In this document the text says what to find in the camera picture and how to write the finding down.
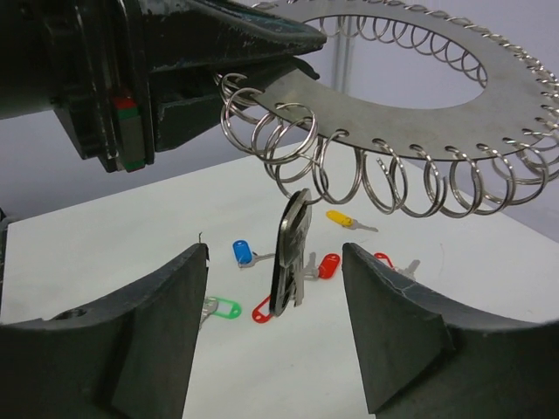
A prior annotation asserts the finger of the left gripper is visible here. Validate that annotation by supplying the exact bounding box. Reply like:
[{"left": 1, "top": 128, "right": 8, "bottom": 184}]
[
  {"left": 139, "top": 1, "right": 326, "bottom": 65},
  {"left": 149, "top": 56, "right": 320, "bottom": 153}
]

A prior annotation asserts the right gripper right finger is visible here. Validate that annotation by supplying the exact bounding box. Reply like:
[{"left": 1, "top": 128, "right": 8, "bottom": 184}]
[{"left": 342, "top": 243, "right": 558, "bottom": 418}]

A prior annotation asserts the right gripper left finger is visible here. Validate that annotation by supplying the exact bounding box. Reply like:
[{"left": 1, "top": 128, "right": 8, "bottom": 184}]
[{"left": 1, "top": 244, "right": 209, "bottom": 418}]

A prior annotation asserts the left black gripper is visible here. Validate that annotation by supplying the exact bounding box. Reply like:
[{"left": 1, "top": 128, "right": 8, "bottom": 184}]
[{"left": 1, "top": 1, "right": 155, "bottom": 173}]

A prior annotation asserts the metal disc with keyrings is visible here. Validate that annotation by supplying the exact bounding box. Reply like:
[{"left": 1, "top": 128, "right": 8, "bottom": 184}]
[{"left": 216, "top": 1, "right": 558, "bottom": 218}]

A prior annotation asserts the red open tagged key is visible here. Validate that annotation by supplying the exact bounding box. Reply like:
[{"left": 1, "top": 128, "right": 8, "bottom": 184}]
[{"left": 373, "top": 252, "right": 421, "bottom": 281}]

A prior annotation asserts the green tagged key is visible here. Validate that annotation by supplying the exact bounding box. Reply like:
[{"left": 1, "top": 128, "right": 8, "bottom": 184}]
[{"left": 199, "top": 296, "right": 242, "bottom": 328}]

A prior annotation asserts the solid red tagged key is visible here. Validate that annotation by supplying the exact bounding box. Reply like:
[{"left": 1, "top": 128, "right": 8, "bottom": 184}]
[{"left": 303, "top": 252, "right": 342, "bottom": 280}]

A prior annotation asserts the blue tagged key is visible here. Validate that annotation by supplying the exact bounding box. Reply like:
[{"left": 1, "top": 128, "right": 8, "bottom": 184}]
[{"left": 232, "top": 239, "right": 275, "bottom": 269}]

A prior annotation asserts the yellow tagged key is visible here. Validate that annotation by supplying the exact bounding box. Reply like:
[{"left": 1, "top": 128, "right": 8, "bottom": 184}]
[{"left": 326, "top": 209, "right": 378, "bottom": 232}]

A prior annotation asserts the red frame tagged key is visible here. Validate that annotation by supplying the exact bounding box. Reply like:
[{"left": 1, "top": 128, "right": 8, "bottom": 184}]
[{"left": 252, "top": 295, "right": 273, "bottom": 324}]

